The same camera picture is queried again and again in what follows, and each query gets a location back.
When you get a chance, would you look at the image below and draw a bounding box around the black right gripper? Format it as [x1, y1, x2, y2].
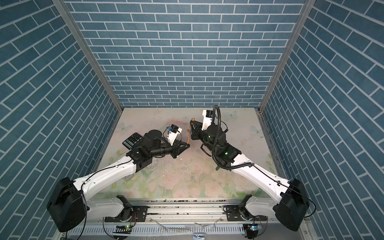
[190, 120, 219, 156]

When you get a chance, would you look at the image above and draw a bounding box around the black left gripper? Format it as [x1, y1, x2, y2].
[149, 139, 190, 159]

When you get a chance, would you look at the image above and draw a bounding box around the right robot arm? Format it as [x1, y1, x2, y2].
[190, 105, 315, 232]

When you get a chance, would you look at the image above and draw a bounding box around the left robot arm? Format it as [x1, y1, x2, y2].
[47, 130, 190, 233]

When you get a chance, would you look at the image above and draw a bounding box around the black calculator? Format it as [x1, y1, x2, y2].
[122, 133, 143, 150]

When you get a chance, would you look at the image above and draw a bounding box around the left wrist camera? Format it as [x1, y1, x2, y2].
[166, 124, 183, 146]

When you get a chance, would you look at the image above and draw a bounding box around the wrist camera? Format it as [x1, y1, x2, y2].
[166, 124, 183, 146]
[202, 110, 214, 131]

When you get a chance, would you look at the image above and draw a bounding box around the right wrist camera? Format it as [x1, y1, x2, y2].
[202, 110, 214, 131]

